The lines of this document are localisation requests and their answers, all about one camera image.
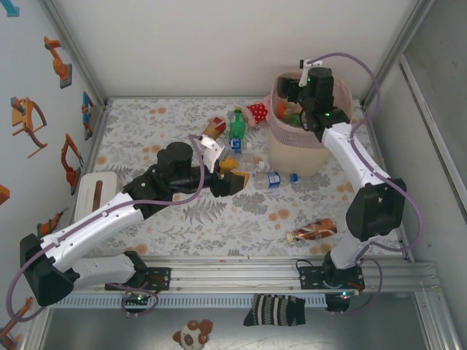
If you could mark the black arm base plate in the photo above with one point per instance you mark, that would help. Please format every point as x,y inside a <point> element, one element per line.
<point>160,279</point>
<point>310,279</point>

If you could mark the clear bottle blue label white cap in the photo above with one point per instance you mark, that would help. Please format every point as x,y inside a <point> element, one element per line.
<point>235,145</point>

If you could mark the floral tablecloth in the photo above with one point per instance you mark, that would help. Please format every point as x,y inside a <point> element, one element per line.
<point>171,244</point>

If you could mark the pink plush toy polka dots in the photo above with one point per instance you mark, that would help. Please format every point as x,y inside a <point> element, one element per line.
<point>257,111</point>

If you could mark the orange claw wall decoration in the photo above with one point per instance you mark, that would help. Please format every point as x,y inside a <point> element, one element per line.
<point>25,120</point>

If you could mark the pink laundry basket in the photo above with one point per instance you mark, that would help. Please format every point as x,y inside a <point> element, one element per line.
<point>292,160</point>

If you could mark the aluminium frame rails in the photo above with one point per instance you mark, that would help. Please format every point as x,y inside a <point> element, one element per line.
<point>237,277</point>

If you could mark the brown white plush toy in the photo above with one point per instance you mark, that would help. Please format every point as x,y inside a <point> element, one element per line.
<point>189,337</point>

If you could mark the black white striped sock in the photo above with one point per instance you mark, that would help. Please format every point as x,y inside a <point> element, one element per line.
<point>273,310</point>

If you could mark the brown label bottle white cap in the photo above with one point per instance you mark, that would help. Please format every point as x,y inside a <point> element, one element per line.
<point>313,229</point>

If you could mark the white tissue box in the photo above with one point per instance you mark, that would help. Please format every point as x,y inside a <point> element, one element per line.
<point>85,189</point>

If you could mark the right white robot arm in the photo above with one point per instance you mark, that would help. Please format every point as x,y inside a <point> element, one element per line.
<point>350,153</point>

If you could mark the orange block wall decoration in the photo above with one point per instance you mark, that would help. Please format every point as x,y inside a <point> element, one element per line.
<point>3,195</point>

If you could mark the blue orange wall decoration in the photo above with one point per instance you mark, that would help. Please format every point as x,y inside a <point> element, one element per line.
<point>87,114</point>

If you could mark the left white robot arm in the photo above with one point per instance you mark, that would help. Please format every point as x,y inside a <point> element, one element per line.
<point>91,226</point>

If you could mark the clear unlabelled bottle white cap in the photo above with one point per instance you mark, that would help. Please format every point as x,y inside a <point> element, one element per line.
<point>251,162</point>

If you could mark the translucent bin liner bag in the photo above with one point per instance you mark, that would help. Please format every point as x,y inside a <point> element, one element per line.
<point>292,138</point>

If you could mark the tea bottle orange red label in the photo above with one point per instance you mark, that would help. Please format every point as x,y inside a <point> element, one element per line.
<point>215,125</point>

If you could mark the small circuit board green light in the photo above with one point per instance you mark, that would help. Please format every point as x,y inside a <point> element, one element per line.
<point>139,299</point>
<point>344,294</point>

